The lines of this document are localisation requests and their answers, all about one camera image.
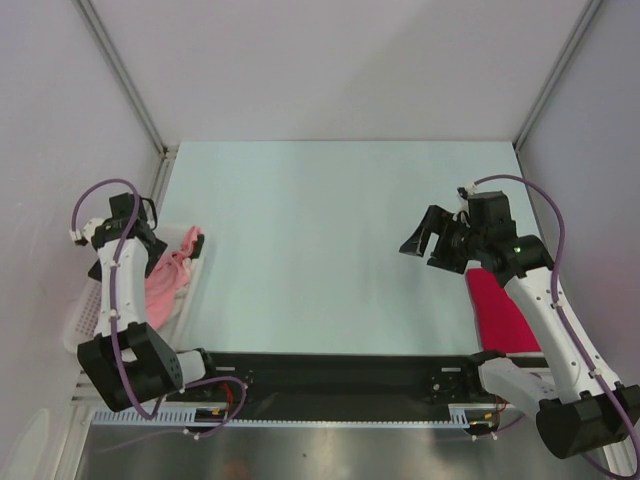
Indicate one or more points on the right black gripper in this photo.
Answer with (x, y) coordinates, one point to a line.
(418, 242)

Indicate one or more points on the folded red t shirt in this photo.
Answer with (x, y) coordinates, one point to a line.
(500, 324)

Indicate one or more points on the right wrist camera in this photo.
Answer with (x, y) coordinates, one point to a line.
(489, 213)

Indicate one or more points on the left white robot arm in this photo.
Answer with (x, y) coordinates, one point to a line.
(127, 360)

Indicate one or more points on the pink t shirt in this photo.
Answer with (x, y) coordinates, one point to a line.
(170, 280)

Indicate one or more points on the white slotted cable duct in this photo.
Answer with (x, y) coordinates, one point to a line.
(201, 417)

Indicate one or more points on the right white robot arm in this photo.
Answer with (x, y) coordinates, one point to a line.
(586, 406)

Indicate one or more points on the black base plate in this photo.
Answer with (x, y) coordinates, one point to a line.
(343, 388)

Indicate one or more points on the white plastic basket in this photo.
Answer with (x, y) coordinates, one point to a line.
(171, 332)

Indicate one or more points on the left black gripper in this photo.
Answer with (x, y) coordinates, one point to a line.
(155, 255)

